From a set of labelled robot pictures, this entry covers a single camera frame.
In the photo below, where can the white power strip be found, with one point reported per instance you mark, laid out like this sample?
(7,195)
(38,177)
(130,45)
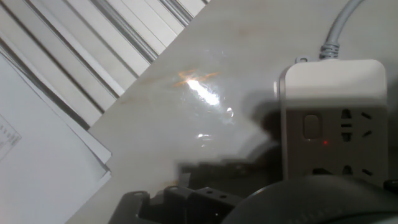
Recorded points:
(335,84)

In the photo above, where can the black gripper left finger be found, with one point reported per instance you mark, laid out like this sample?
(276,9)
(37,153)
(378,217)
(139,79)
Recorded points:
(174,205)

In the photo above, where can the marble pattern mat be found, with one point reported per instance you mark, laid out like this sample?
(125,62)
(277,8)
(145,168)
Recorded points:
(186,140)

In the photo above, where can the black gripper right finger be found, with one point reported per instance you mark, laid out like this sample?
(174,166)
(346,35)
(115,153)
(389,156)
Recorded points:
(392,186)

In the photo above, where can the white paper stack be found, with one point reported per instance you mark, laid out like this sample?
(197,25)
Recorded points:
(40,171)

